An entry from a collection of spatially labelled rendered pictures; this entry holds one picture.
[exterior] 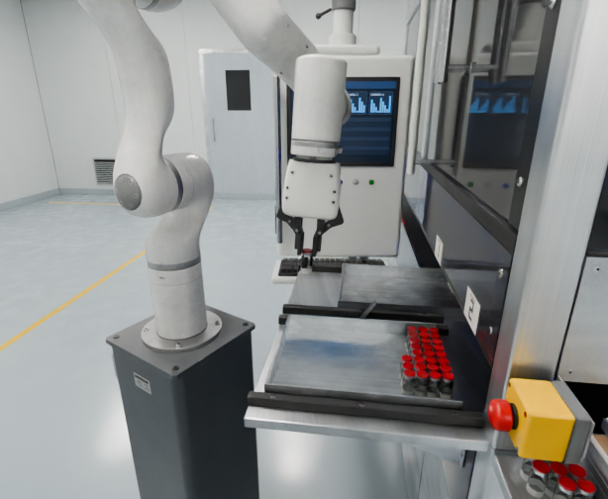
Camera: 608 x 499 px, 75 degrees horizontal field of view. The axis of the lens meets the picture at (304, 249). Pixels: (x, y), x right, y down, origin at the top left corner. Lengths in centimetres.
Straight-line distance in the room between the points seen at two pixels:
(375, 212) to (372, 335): 73
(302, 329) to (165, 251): 36
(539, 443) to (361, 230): 114
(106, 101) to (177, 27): 160
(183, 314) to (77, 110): 666
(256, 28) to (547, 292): 58
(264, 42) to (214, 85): 571
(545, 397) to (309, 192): 45
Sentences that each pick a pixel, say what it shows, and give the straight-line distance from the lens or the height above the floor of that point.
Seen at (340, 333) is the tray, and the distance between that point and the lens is 96.
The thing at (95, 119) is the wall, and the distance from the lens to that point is 733.
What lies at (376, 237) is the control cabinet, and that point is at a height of 89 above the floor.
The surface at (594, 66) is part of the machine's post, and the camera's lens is 57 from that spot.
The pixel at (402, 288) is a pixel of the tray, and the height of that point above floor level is 88.
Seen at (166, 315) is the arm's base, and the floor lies 94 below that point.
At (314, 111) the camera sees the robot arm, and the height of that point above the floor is 137.
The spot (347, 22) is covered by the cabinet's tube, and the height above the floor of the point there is 166.
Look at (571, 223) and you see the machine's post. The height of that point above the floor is 125.
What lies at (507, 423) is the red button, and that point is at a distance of 61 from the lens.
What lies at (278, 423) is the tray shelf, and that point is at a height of 88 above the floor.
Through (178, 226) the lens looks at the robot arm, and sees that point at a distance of 93.
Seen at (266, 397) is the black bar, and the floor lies 90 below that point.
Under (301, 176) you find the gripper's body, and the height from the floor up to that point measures 127.
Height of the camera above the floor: 138
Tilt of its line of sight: 20 degrees down
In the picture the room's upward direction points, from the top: straight up
